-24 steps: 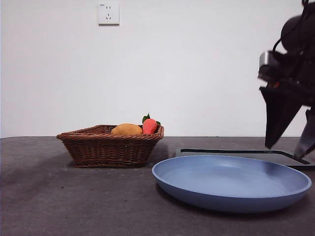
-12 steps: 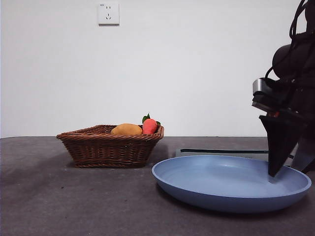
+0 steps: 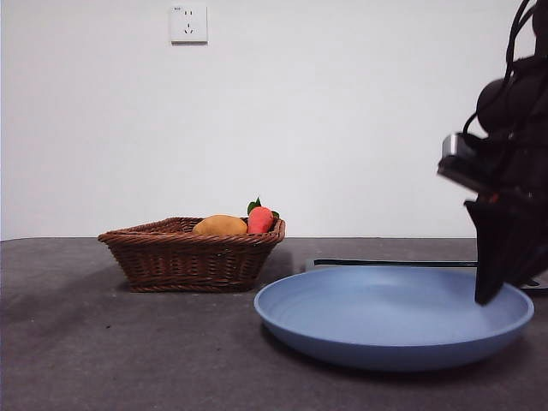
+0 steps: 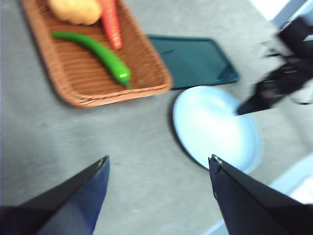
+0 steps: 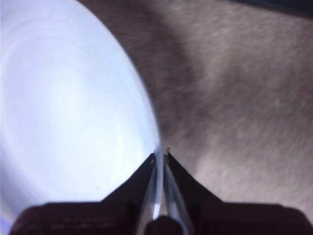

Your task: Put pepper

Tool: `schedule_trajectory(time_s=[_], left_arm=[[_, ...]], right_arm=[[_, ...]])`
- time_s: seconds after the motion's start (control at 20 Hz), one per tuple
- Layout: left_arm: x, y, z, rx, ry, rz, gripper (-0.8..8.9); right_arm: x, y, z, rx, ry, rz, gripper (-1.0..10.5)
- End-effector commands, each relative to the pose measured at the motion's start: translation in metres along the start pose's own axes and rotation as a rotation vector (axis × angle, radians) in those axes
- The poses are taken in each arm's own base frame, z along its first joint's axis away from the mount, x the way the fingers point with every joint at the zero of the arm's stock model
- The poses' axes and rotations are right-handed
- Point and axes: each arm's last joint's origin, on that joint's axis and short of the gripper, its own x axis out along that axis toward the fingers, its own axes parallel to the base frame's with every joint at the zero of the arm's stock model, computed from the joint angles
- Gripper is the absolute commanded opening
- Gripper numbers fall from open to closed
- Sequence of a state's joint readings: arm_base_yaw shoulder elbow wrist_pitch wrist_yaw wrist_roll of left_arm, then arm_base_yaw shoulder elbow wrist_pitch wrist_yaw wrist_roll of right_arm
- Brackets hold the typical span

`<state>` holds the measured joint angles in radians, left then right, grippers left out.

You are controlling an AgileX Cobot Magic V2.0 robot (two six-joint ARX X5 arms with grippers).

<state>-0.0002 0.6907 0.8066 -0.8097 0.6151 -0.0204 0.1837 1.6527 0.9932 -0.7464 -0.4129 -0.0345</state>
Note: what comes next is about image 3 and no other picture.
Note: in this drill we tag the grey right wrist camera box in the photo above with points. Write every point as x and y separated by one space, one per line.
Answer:
454 144

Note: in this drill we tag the orange carrot with green leaves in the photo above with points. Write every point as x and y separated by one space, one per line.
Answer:
260 220

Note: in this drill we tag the blue round plate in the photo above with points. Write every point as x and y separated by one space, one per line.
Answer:
385 334

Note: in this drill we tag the white wall socket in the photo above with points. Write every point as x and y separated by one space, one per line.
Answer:
188 24

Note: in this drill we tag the black flat tray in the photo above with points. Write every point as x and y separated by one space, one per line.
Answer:
385 262

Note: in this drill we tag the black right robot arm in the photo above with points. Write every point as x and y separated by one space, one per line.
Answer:
514 103

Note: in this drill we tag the brown potato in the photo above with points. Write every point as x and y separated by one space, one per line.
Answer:
220 225

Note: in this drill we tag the brown wicker basket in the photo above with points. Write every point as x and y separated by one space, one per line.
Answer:
188 265

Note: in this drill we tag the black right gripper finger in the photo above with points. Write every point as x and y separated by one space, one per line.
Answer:
492 248
537 240

